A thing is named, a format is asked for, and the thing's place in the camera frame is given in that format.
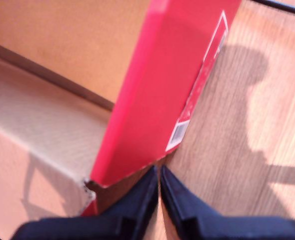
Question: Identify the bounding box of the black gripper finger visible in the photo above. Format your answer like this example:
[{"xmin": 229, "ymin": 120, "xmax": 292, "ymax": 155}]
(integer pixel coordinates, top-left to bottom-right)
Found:
[
  {"xmin": 160, "ymin": 165, "xmax": 215, "ymax": 240},
  {"xmin": 99, "ymin": 165, "xmax": 159, "ymax": 240}
]

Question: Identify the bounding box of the red cardboard shoebox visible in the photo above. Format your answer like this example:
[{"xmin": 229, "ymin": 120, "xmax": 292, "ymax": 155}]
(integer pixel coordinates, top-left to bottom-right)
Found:
[{"xmin": 0, "ymin": 0, "xmax": 241, "ymax": 240}]

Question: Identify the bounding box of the black cable on table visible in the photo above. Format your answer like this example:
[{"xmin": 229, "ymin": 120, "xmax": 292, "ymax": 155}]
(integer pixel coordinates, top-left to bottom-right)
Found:
[{"xmin": 252, "ymin": 0, "xmax": 295, "ymax": 13}]

